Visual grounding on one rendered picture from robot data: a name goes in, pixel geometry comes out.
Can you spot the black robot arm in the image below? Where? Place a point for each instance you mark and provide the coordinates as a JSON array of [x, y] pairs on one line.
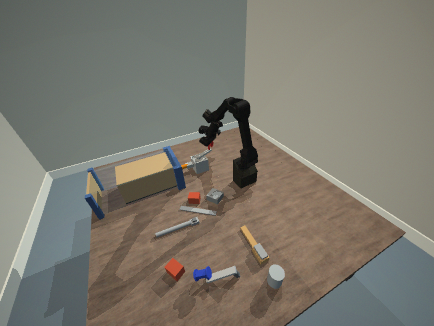
[[240, 109]]

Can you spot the grey cylinder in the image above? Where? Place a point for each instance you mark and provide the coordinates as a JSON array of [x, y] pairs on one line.
[[275, 276]]

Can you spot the clear-panelled rack with blue posts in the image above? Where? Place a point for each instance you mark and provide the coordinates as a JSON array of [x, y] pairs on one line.
[[121, 184]]

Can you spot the orange cube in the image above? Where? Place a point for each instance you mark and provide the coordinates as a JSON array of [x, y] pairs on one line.
[[174, 269], [194, 198]]

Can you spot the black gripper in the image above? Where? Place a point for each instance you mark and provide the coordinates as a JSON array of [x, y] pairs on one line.
[[210, 137]]

